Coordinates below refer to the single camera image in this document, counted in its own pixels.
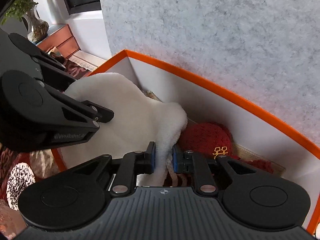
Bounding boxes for white fluffy towel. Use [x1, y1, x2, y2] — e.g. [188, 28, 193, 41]
[60, 73, 187, 186]

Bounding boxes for copper storage boxes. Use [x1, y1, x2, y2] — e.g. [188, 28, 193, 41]
[36, 24, 80, 59]

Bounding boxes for orange cardboard box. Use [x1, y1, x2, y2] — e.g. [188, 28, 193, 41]
[51, 49, 320, 235]

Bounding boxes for red terry towel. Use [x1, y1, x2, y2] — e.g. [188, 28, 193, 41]
[178, 122, 274, 174]

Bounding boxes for red patterned plush tablecloth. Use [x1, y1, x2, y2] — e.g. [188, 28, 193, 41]
[0, 60, 101, 240]

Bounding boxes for beige terry towel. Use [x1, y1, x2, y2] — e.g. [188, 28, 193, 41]
[143, 91, 286, 178]

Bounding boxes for potted green plant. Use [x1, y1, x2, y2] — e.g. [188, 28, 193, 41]
[1, 0, 49, 44]

